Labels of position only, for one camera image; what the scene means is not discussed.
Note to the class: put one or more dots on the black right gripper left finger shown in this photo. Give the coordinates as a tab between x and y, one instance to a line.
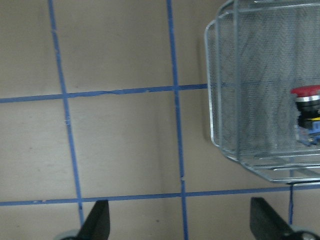
97	225

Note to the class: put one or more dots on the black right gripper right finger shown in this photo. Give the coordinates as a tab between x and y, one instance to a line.
266	224

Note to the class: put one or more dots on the black red push button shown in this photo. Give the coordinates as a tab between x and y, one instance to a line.
307	101

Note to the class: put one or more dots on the silver wire mesh shelf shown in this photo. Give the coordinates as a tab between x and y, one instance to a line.
257	51

